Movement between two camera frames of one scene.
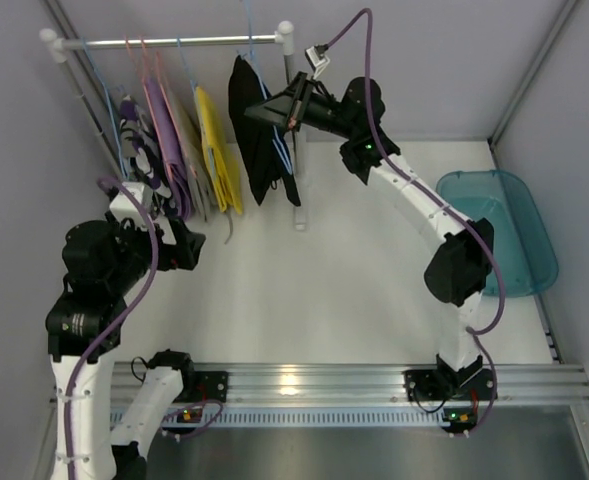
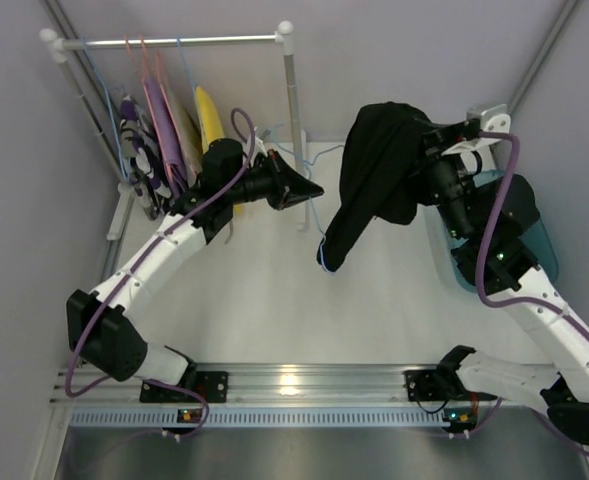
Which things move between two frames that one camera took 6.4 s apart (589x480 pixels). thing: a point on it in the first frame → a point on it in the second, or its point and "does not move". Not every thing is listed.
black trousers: x=264 y=143 → x=377 y=180
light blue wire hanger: x=250 y=35 → x=307 y=162
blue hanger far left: x=110 y=106 does not move
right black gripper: x=300 y=101 → x=435 y=163
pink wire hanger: x=150 y=107 does not move
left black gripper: x=175 y=247 → x=278 y=181
